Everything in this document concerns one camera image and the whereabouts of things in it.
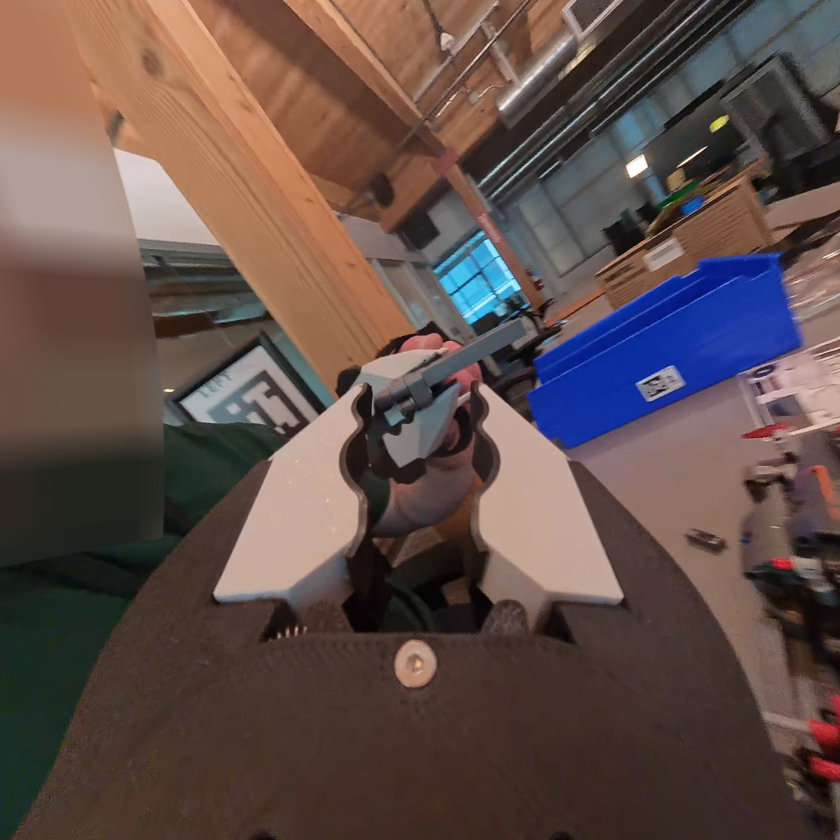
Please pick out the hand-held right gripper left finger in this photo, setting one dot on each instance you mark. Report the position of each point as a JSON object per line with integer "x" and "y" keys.
{"x": 289, "y": 525}

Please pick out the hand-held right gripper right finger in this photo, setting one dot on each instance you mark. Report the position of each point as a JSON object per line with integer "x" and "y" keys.
{"x": 544, "y": 525}

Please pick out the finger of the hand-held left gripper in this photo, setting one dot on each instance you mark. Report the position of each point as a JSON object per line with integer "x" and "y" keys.
{"x": 420, "y": 436}
{"x": 394, "y": 371}

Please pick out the small grey lego assembly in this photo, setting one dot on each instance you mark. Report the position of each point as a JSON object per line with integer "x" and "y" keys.
{"x": 472, "y": 348}

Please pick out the grey lego car model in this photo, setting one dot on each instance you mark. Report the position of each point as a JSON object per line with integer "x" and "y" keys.
{"x": 807, "y": 577}

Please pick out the grey lego connector piece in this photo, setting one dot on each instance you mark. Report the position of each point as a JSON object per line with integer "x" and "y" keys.
{"x": 705, "y": 539}

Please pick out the lego sticker sheet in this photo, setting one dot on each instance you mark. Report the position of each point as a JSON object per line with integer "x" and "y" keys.
{"x": 794, "y": 394}

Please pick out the black framed tag sign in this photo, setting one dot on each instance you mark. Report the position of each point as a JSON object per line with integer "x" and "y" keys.
{"x": 262, "y": 387}

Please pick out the blue plastic bin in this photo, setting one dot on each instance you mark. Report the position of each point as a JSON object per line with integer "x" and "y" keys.
{"x": 656, "y": 354}

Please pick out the brown cardboard box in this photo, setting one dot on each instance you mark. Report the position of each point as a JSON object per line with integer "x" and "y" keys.
{"x": 709, "y": 236}

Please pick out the wooden post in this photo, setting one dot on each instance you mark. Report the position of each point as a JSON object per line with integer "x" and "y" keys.
{"x": 229, "y": 164}

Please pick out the silver vented air duct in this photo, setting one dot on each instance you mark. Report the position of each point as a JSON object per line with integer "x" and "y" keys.
{"x": 538, "y": 72}

